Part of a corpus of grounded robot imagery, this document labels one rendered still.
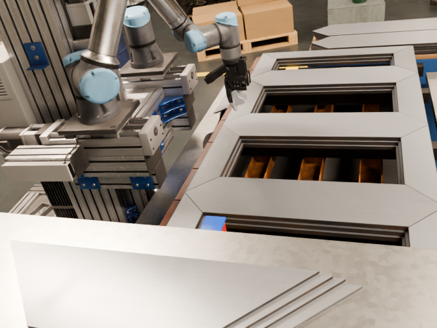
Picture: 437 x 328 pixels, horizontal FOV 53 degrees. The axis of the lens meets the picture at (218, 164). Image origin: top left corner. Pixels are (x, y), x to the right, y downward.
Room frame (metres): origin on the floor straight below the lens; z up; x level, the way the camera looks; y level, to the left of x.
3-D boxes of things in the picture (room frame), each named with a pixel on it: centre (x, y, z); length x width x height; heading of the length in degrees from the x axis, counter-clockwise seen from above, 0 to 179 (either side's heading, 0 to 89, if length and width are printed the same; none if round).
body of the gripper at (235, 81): (1.52, -0.12, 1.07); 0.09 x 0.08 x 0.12; 68
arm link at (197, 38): (1.50, -0.02, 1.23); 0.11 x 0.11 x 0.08; 24
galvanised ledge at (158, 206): (1.79, 0.01, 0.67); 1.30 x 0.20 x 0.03; 158
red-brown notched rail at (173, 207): (1.56, -0.03, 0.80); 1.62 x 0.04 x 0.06; 158
